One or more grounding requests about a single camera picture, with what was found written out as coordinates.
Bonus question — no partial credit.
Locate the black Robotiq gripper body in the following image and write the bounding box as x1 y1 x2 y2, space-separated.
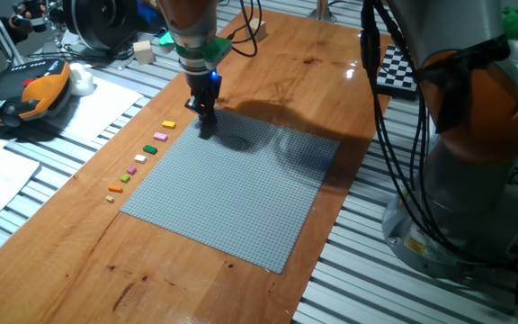
182 70 223 107

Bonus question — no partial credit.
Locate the grey Lego baseplate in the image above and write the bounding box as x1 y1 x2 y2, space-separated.
120 107 341 275

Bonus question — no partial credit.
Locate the person hand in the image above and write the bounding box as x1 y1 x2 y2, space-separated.
9 1 48 40

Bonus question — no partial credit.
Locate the plain wooden cube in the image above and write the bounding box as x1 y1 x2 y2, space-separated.
245 17 268 42
132 40 156 66

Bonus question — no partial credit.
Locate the white rounded plastic object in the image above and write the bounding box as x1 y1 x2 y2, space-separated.
68 62 95 97

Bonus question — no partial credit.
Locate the black round spool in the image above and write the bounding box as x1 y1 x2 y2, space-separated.
63 0 141 52

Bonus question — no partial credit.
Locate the orange black teach pendant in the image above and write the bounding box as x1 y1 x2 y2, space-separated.
0 58 72 128

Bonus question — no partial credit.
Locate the black white checkerboard plate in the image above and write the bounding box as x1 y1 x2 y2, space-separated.
375 43 420 101

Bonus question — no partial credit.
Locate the large wooden board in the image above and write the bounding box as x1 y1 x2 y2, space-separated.
0 7 393 324

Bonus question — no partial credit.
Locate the green printed camera mount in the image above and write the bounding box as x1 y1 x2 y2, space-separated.
157 31 233 71

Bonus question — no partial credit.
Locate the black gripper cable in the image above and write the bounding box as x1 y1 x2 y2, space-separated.
216 0 263 59

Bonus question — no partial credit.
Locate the black table cable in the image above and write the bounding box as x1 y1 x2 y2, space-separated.
27 42 137 64

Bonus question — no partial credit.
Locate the metal frame post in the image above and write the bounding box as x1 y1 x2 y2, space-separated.
307 0 337 23

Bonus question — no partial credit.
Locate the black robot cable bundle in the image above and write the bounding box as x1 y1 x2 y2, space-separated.
360 0 518 271

